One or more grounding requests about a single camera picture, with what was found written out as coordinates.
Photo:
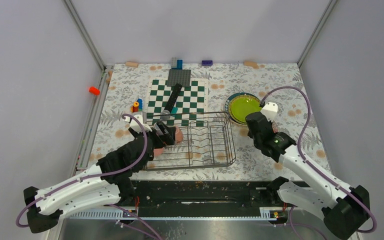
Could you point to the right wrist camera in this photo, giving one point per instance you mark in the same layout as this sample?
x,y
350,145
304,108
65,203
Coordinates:
x,y
270,110

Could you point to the white plate green red rim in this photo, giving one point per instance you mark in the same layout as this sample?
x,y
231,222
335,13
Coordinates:
x,y
241,104

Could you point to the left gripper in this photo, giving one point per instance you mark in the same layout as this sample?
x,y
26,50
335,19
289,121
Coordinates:
x,y
168,137

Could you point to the colourful toy block stack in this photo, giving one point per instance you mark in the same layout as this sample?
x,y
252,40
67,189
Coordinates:
x,y
137,106

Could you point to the grey blue toy bricks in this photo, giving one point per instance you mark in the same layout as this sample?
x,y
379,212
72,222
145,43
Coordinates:
x,y
176,63

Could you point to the purple toy brick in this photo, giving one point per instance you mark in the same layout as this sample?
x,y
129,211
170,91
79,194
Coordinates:
x,y
206,62

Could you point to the small pink mug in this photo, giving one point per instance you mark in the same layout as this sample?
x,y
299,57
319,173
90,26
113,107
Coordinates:
x,y
178,135

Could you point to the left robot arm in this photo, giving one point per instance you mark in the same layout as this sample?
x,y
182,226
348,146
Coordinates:
x,y
107,182

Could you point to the large pink mug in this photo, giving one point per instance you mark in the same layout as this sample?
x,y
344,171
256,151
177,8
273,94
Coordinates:
x,y
158,151

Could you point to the black microphone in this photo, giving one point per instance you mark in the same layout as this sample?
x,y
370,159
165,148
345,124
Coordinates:
x,y
166,113

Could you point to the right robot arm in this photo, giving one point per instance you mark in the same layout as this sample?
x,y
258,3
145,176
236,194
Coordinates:
x,y
342,208

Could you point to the grey building baseplate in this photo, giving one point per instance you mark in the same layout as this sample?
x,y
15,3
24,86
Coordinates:
x,y
179,76

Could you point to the lime green plate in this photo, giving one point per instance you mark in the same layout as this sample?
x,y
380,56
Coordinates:
x,y
250,104

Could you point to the teal block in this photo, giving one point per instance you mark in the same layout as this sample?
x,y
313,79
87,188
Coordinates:
x,y
174,111

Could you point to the orange cylinder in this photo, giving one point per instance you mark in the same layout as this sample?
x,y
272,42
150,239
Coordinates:
x,y
95,91

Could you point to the green white chessboard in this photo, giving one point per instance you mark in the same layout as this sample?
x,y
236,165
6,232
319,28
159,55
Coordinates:
x,y
191,100

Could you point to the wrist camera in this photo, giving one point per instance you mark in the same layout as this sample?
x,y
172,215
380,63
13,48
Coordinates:
x,y
136,123
270,110

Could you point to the right wooden cork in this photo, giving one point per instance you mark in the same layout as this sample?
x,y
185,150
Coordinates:
x,y
251,64

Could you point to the left wooden cork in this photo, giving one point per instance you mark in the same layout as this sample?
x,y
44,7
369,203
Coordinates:
x,y
131,64

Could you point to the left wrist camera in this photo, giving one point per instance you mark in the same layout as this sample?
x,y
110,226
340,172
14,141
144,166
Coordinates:
x,y
136,123

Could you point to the black wire dish rack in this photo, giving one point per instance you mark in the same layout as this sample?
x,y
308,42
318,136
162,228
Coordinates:
x,y
207,141

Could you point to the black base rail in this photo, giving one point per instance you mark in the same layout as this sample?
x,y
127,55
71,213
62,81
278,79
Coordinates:
x,y
197,200

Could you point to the wooden cork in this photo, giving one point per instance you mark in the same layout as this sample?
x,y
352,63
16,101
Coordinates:
x,y
251,64
131,64

